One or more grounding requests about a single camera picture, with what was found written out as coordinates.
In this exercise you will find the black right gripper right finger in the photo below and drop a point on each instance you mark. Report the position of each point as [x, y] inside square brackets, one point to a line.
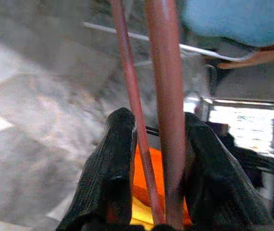
[218, 192]

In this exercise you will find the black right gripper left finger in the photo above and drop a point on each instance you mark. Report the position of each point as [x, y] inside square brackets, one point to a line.
[103, 180]

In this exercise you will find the reddish pink plastic hanger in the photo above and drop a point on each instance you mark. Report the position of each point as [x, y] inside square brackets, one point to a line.
[168, 96]

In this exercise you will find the yellow shirt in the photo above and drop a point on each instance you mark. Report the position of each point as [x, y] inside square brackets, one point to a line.
[141, 214]

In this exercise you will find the orange shirt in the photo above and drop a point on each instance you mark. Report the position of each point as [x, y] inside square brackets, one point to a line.
[156, 168]

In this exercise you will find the light blue pillow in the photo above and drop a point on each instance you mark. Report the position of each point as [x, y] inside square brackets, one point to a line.
[235, 19]

